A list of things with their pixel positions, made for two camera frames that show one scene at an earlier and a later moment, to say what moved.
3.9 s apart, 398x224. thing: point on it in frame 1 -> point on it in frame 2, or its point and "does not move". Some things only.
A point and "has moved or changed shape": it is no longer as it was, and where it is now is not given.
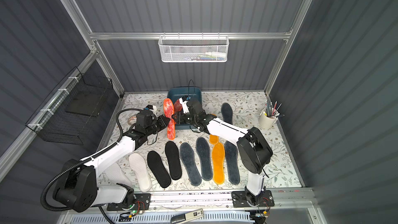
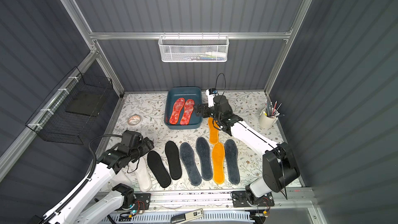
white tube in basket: x=215 y=54 does not move
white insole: x=139 y=166 does not move
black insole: x=157 y=168 does not move
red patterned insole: x=169 y=109 has moved or changed shape
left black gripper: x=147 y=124 -> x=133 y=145
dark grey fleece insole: x=188 y=159 does not move
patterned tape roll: x=132 y=120 does not move
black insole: x=172 y=151 does not move
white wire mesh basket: x=193 y=49 does not move
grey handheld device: x=187 y=217 does not move
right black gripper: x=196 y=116 -> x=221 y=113
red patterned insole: x=178 y=106 has moved or changed shape
